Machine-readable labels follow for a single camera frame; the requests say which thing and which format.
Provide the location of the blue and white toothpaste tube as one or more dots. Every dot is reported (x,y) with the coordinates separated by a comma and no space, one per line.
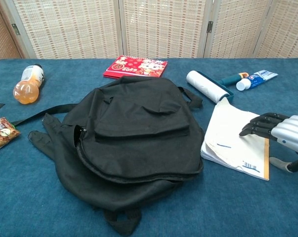
(256,79)

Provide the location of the woven folding screen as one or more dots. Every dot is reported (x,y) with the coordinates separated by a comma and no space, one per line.
(64,29)

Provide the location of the orange drink bottle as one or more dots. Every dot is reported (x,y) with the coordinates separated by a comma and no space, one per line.
(26,90)

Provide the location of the right silver and black robot hand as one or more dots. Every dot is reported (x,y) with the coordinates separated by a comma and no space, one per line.
(289,130)

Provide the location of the red desk calendar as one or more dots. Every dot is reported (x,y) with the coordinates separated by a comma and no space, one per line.
(134,67)

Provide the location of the white paper notebook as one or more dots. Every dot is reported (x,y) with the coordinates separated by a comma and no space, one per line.
(227,128)

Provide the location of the black fabric backpack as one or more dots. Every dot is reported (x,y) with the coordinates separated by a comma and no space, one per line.
(139,148)

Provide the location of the blue table cover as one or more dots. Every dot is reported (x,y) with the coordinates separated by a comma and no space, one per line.
(237,209)

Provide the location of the teal lint roller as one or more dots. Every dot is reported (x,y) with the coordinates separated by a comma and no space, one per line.
(205,85)

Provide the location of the green and orange snack bag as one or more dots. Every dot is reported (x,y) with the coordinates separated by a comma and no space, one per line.
(1,134)

